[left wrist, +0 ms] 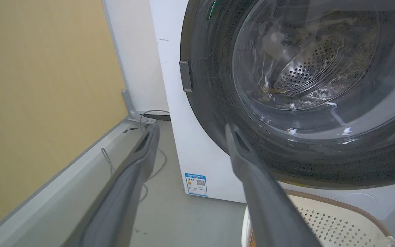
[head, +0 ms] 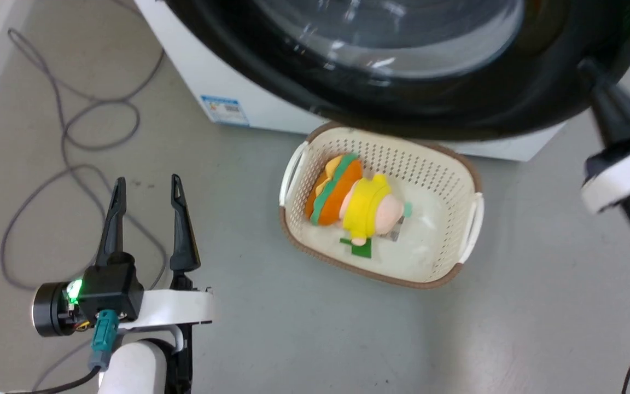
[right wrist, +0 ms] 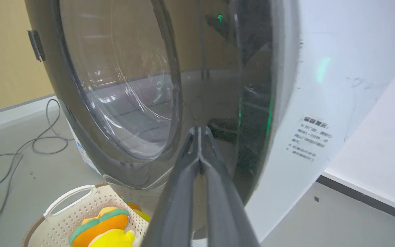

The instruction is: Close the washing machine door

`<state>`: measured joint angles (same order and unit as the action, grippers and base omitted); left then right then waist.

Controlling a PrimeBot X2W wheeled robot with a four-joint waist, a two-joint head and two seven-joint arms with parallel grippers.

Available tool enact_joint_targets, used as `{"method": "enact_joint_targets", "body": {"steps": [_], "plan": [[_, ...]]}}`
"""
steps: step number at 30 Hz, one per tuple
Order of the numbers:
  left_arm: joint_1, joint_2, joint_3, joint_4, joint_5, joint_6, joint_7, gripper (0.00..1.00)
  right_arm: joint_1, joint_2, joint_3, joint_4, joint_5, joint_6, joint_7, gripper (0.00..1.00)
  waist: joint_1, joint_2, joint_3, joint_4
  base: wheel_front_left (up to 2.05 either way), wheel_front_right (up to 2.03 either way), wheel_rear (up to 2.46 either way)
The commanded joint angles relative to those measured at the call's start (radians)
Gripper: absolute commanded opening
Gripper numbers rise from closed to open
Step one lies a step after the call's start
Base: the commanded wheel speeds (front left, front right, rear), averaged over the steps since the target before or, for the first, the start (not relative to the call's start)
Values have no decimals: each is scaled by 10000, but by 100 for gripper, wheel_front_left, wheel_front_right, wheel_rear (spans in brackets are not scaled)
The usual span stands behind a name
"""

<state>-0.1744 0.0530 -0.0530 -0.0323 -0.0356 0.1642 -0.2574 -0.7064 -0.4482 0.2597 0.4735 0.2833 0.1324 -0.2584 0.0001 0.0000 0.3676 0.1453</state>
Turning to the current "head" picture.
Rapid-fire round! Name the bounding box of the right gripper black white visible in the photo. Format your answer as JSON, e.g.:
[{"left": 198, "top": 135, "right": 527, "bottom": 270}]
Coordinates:
[{"left": 576, "top": 57, "right": 630, "bottom": 215}]

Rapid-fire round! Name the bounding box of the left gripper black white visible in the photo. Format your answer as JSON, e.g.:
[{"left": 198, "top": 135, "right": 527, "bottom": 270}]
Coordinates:
[{"left": 32, "top": 174, "right": 215, "bottom": 338}]

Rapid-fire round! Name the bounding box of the black round washing machine door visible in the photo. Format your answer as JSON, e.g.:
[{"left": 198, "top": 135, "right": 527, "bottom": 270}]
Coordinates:
[{"left": 164, "top": 0, "right": 630, "bottom": 142}]

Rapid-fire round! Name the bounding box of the white washing machine body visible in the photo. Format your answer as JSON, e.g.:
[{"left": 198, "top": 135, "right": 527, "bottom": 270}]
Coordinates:
[{"left": 133, "top": 0, "right": 630, "bottom": 163}]

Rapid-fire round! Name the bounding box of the blue white energy label sticker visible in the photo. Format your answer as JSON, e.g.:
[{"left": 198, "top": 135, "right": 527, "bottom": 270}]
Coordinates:
[{"left": 200, "top": 95, "right": 250, "bottom": 128}]

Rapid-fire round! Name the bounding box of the hamburger plush toy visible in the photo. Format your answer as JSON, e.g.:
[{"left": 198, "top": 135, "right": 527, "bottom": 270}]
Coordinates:
[{"left": 304, "top": 153, "right": 365, "bottom": 227}]

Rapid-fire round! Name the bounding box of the green paper tag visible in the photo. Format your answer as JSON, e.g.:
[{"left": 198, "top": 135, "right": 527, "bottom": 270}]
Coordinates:
[{"left": 339, "top": 236, "right": 374, "bottom": 259}]

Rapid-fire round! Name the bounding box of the cream perforated plastic laundry basket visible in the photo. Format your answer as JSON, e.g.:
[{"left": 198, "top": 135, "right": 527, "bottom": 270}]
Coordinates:
[{"left": 278, "top": 121, "right": 485, "bottom": 290}]

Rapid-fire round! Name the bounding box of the doll in yellow clothes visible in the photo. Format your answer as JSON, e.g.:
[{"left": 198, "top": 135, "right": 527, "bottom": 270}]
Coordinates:
[{"left": 339, "top": 173, "right": 413, "bottom": 247}]

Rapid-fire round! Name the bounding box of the black cable with teal connector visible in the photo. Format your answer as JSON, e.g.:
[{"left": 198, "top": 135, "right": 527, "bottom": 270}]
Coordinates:
[{"left": 3, "top": 309, "right": 121, "bottom": 394}]

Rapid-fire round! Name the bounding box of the grey floor cable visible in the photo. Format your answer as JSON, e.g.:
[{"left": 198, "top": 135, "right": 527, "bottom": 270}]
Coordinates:
[{"left": 0, "top": 27, "right": 169, "bottom": 292}]

